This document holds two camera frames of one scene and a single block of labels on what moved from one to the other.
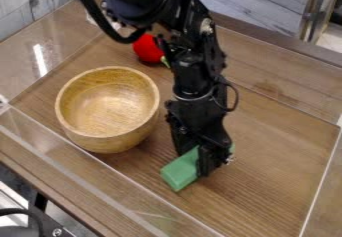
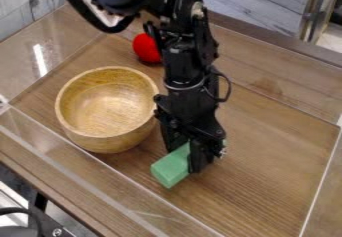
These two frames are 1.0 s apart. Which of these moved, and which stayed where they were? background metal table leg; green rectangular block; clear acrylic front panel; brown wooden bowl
Moved: green rectangular block
Stayed: background metal table leg; clear acrylic front panel; brown wooden bowl
